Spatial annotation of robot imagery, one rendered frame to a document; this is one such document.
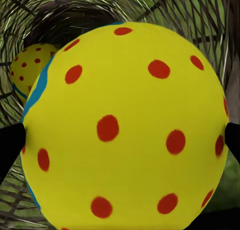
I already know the wicker basket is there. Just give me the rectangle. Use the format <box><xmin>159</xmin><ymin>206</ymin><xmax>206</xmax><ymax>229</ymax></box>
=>
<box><xmin>0</xmin><ymin>0</ymin><xmax>240</xmax><ymax>230</ymax></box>

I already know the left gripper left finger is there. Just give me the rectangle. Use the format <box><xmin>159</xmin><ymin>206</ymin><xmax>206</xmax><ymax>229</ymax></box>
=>
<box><xmin>0</xmin><ymin>123</ymin><xmax>26</xmax><ymax>186</ymax></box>

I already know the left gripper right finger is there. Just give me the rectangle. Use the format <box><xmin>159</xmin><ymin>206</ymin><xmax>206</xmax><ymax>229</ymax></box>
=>
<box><xmin>225</xmin><ymin>123</ymin><xmax>240</xmax><ymax>164</ymax></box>

